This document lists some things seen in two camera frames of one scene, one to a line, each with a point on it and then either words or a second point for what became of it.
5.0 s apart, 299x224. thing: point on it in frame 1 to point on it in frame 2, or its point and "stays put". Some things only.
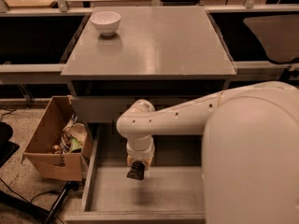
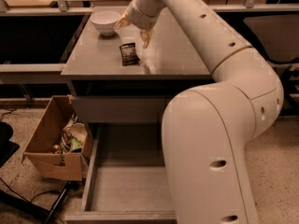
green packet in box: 75,144 stays put
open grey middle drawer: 172,194 stays put
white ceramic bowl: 106,21 stays put
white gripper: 140,150 to 139,19
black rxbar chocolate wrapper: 136,171 to 128,54
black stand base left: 11,203 stays put
